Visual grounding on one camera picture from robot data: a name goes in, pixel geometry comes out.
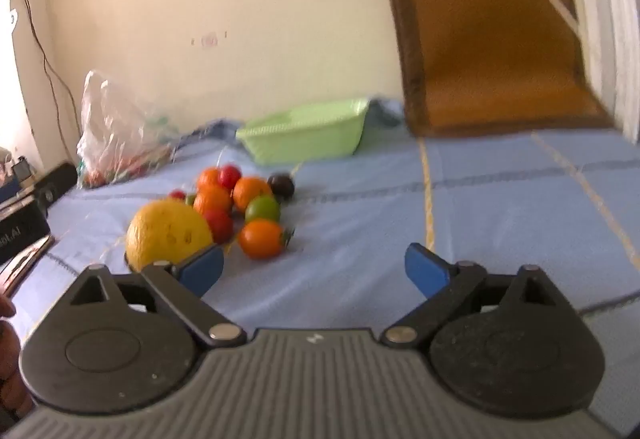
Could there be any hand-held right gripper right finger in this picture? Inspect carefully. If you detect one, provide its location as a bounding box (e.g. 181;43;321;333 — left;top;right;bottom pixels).
381;243;565;349

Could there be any dark purple plum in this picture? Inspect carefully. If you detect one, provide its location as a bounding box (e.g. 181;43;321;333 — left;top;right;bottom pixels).
267;172;296;200

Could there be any blue checked bed sheet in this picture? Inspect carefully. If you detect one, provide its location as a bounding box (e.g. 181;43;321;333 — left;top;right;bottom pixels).
0;98;640;439

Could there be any black box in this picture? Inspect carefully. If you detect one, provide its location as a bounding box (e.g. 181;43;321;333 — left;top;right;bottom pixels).
0;206;51;265

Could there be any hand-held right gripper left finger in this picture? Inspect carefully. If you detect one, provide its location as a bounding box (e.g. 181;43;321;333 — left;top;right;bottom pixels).
67;243;247;349

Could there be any person's left hand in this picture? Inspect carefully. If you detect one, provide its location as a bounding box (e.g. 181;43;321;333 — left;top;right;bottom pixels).
0;316;34;423

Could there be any orange tomato with stem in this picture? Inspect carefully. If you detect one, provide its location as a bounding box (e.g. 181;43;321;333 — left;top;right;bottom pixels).
237;218;294;261

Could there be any light green plastic basket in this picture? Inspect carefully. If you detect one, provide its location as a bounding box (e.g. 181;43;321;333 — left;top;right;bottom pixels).
235;98;372;165

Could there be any black device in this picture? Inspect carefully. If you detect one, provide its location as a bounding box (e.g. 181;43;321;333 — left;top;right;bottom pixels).
32;162;80;213

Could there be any clear plastic bag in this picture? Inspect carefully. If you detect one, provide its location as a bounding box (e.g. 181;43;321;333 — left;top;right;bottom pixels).
76;70;177;190

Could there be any light green tomato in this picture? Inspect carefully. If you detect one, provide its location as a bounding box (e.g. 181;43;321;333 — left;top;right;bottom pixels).
244;194;281;224

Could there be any thin black wall cable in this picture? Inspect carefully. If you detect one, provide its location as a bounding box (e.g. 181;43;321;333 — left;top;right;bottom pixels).
9;0;77;171

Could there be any orange mandarin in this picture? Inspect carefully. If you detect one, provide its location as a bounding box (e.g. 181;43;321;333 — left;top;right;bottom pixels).
232;176;273;213
197;168;224;190
193;186;234;216

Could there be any brown woven seat cushion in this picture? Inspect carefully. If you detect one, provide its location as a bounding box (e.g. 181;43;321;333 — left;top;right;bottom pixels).
388;0;616;138

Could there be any large yellow citrus fruit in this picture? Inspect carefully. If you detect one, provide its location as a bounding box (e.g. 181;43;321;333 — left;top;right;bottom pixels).
125;198;215;273

